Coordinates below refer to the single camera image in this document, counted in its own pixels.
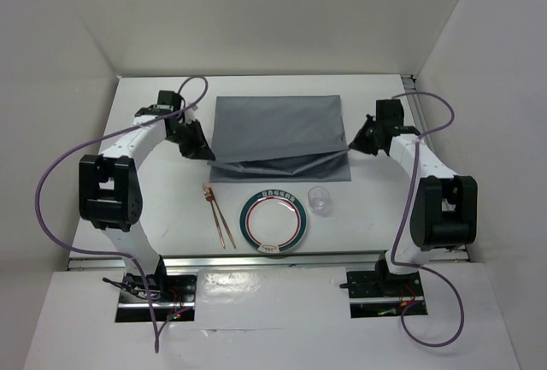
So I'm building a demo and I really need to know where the aluminium rail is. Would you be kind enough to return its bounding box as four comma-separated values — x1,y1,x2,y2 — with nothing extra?
67,250,470,271
401,73,433,162

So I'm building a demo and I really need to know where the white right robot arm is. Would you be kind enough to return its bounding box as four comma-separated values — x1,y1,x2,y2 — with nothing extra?
350,98,478,295

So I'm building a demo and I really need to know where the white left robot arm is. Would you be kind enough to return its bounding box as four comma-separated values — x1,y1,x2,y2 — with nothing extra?
79,91,215,301

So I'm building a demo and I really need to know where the white plate green red rim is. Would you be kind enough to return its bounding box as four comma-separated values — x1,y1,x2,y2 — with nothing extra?
238,189,309,255

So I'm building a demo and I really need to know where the grey cloth placemat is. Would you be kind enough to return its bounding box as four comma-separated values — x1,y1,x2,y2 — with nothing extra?
209,95,351,183

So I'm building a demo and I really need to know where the aluminium front rail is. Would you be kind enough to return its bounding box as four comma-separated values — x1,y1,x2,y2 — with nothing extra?
67,250,470,271

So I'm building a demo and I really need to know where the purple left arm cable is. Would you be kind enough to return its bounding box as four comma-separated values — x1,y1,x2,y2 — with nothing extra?
34,75,210,354

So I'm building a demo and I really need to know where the copper fork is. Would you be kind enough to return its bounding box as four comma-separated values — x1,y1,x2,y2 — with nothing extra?
203,184,226,249

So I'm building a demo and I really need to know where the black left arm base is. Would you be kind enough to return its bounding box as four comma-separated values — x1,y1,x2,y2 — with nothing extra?
102,273,197,323

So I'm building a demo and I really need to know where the aluminium right side rail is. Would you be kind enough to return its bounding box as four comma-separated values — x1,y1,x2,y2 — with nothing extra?
401,73,433,162

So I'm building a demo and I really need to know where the clear plastic cup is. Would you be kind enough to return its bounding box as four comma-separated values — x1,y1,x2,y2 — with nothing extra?
308,186,332,216

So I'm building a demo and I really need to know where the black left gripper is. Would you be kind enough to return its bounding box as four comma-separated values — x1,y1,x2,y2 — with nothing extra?
166,119,215,162

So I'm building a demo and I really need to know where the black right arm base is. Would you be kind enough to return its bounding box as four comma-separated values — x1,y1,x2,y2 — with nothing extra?
339,261,428,319

